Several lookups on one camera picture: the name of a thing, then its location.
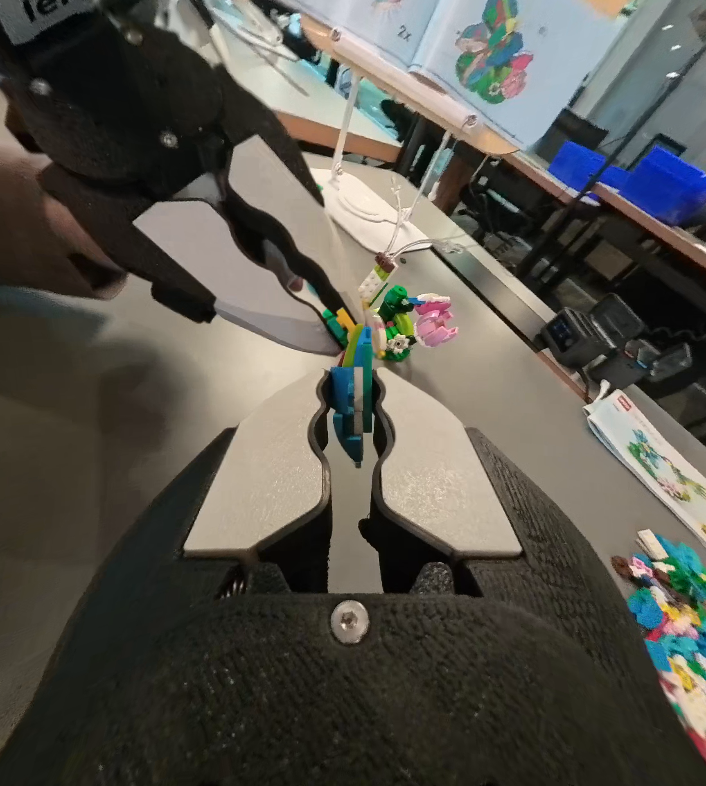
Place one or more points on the white book stand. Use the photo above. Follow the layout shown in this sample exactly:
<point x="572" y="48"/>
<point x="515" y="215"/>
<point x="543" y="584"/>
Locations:
<point x="365" y="215"/>

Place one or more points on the small black device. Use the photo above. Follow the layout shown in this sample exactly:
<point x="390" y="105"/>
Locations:
<point x="663" y="362"/>

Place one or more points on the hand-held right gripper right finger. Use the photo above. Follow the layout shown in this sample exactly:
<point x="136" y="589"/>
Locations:
<point x="445" y="485"/>

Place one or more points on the small green yellow lego piece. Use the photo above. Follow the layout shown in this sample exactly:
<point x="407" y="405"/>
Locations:
<point x="335" y="325"/>

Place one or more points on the lego instruction booklet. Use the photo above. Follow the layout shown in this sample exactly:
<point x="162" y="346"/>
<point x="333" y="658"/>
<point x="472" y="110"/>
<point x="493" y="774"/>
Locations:
<point x="653" y="460"/>

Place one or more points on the person's left hand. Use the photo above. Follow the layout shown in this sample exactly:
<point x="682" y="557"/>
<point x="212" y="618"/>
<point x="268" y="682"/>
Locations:
<point x="15" y="227"/>

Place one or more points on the white background desk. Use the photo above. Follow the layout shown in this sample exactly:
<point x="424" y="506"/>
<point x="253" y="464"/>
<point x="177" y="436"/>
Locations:
<point x="303" y="104"/>

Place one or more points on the black power station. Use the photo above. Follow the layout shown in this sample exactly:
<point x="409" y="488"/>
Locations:
<point x="592" y="334"/>

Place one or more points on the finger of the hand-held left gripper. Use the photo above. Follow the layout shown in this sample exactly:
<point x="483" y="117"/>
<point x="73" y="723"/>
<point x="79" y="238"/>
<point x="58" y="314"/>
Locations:
<point x="187" y="252"/>
<point x="267" y="184"/>

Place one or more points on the blue lego assembly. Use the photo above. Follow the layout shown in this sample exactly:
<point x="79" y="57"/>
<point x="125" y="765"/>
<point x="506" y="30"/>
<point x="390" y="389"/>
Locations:
<point x="350" y="408"/>

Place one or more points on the pile of loose lego pieces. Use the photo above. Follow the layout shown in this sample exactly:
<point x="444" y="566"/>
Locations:
<point x="690" y="632"/>

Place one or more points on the wooden side table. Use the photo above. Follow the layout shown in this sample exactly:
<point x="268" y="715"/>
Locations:
<point x="666" y="236"/>

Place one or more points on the pile of colourful toy bricks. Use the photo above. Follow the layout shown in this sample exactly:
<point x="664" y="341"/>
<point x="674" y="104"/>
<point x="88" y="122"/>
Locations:
<point x="399" y="310"/>

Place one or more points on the small blue storage bin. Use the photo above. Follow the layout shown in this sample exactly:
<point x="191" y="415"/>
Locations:
<point x="580" y="163"/>

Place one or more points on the wooden book board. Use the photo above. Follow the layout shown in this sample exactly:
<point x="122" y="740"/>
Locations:
<point x="389" y="80"/>

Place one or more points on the large blue storage bin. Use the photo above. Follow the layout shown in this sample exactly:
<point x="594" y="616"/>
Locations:
<point x="666" y="181"/>

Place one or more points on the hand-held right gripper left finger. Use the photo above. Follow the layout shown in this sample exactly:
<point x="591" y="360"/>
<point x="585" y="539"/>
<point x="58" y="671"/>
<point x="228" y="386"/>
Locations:
<point x="260" y="479"/>

